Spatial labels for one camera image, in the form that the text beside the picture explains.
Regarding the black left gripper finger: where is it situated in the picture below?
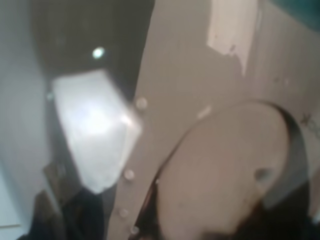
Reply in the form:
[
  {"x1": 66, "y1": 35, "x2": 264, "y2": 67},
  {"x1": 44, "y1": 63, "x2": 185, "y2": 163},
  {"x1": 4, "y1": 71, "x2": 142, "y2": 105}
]
[{"x1": 51, "y1": 69, "x2": 143, "y2": 194}]

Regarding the clear plastic water bottle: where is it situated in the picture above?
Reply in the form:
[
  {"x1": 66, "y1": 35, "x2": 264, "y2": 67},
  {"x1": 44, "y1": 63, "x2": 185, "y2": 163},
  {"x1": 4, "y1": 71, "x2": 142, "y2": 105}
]
[{"x1": 106, "y1": 0, "x2": 320, "y2": 240}]

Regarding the teal translucent plastic cup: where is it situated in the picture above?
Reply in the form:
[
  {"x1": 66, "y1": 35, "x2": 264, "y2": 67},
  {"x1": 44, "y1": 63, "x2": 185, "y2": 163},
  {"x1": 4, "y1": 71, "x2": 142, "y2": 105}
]
[{"x1": 270, "y1": 0, "x2": 320, "y2": 34}]

